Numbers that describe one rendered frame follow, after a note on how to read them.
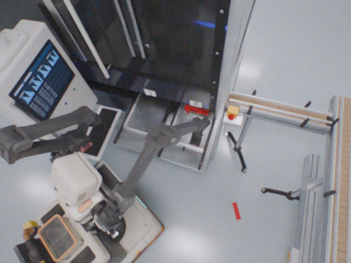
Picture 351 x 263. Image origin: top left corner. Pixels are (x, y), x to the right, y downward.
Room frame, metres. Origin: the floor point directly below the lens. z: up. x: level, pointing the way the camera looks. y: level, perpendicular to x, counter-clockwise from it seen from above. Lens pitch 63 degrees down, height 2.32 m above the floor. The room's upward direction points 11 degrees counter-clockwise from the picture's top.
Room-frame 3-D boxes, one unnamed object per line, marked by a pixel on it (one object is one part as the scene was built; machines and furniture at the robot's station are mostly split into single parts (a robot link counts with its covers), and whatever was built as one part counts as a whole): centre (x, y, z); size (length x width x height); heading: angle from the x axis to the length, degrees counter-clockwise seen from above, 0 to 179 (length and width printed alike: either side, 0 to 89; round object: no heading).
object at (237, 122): (0.77, -0.44, 0.87); 0.14 x 0.13 x 0.02; 151
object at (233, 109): (0.74, -0.40, 0.99); 0.08 x 0.07 x 0.07; 151
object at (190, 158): (0.78, 0.05, 0.87); 0.70 x 0.48 x 0.02; 61
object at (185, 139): (0.76, -0.13, 0.90); 0.34 x 0.26 x 0.04; 151
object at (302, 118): (0.72, -0.72, 0.92); 0.69 x 0.16 x 0.16; 61
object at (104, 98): (1.26, 0.58, 0.73); 1.98 x 0.01 x 0.25; 61
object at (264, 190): (0.24, -0.93, 0.07); 0.50 x 0.08 x 0.14; 61
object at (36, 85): (1.01, 0.77, 1.19); 0.50 x 0.19 x 0.78; 154
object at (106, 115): (0.89, 0.57, 0.82); 0.40 x 0.14 x 0.02; 154
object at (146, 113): (0.92, 0.17, 0.90); 0.34 x 0.26 x 0.04; 151
